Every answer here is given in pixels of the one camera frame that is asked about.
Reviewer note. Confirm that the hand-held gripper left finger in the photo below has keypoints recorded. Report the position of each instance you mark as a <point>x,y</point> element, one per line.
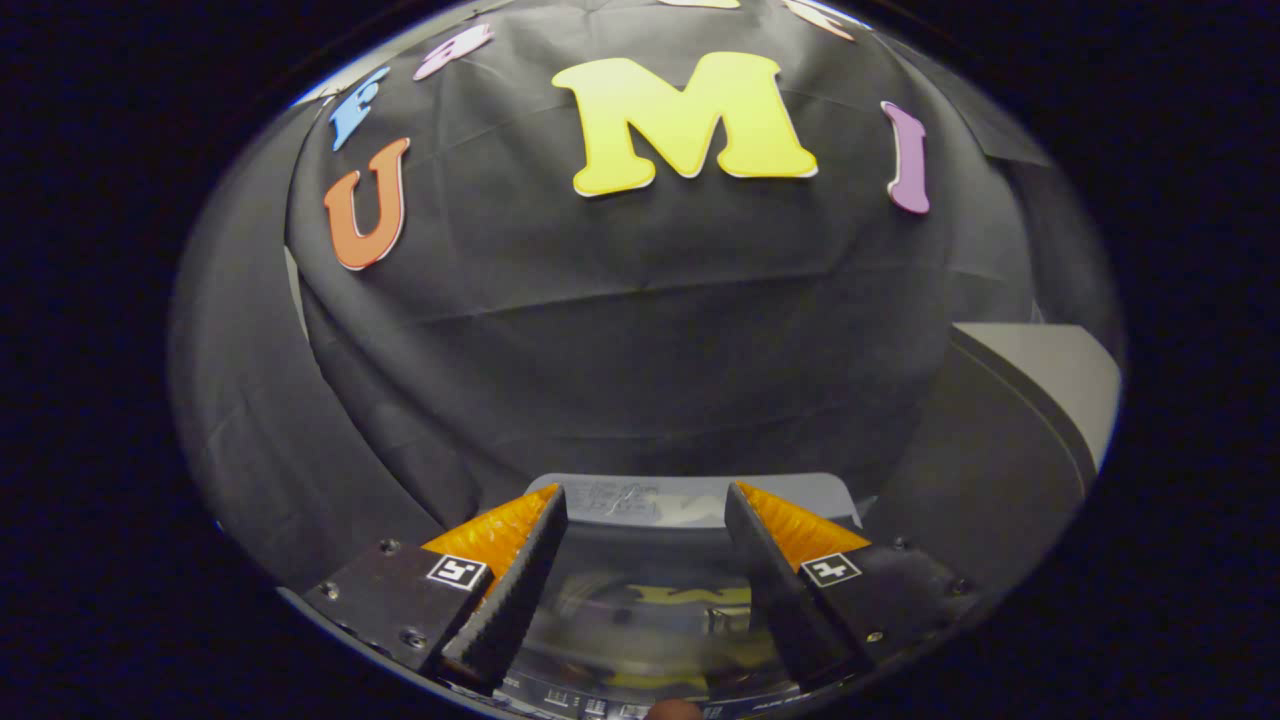
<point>515,590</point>

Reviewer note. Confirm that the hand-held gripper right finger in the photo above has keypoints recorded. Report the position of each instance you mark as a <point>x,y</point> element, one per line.
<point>770,590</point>

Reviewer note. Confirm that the grey cabinet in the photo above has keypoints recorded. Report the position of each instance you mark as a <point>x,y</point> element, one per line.
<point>1060,370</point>

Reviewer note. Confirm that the grey washing machine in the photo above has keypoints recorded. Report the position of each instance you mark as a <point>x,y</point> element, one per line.
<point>660,497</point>

